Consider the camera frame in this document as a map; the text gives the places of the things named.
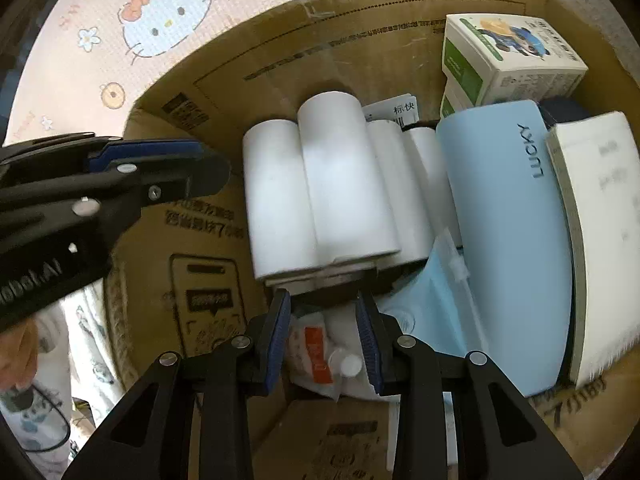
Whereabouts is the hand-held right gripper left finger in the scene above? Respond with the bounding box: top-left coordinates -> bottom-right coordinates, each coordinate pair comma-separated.
62,288 -> 292,480

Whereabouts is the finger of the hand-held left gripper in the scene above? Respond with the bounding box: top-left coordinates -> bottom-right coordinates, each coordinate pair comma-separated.
0,152 -> 232,222
0,132 -> 207,174

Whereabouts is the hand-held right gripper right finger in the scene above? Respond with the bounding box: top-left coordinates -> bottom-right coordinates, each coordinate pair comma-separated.
355,291 -> 585,480

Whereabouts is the cardboard box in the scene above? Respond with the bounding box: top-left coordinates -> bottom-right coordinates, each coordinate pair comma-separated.
102,0 -> 640,480

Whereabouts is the person's left hand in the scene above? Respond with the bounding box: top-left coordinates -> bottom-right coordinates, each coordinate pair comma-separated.
0,320 -> 40,391

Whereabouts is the white sachet with orange label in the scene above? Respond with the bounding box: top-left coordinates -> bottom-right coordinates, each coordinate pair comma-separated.
289,310 -> 337,398

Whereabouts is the blue face mask packet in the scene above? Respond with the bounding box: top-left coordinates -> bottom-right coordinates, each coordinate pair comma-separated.
380,234 -> 491,361

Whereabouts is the pink cartoon cat mat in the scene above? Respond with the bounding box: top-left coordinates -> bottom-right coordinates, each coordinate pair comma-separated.
2,0 -> 640,148

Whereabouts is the light blue case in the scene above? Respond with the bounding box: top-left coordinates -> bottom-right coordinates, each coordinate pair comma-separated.
435,100 -> 575,397

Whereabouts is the white label sheet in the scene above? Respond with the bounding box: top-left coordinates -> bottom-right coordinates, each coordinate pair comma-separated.
361,93 -> 422,130

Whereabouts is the white book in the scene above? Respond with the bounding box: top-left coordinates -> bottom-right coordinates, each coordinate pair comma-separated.
545,110 -> 640,390

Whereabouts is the green white cartoon carton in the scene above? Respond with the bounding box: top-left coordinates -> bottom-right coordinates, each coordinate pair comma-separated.
441,14 -> 590,108

